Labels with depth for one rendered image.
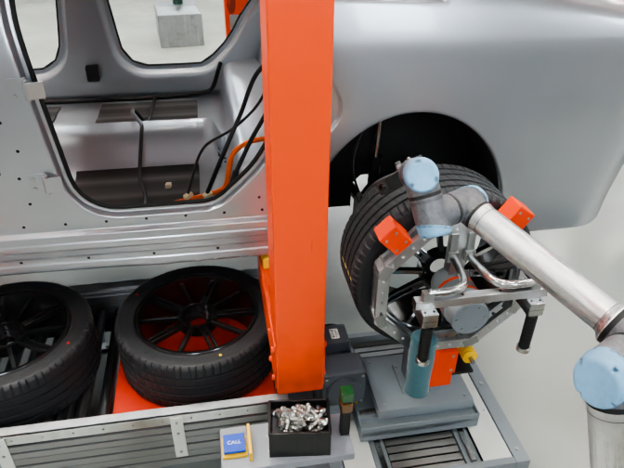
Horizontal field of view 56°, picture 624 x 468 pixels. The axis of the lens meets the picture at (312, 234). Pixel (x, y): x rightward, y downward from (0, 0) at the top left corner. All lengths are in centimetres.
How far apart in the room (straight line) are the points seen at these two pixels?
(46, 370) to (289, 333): 95
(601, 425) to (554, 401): 152
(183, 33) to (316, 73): 663
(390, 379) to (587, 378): 128
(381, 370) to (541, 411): 77
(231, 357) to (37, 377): 69
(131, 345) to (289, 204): 102
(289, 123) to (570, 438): 193
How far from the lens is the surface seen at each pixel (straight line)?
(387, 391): 253
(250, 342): 231
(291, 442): 197
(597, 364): 140
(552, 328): 339
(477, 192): 171
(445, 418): 256
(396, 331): 210
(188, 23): 805
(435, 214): 158
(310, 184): 160
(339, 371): 233
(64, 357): 242
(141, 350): 235
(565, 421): 293
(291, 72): 147
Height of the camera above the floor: 208
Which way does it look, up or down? 33 degrees down
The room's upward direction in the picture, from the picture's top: 1 degrees clockwise
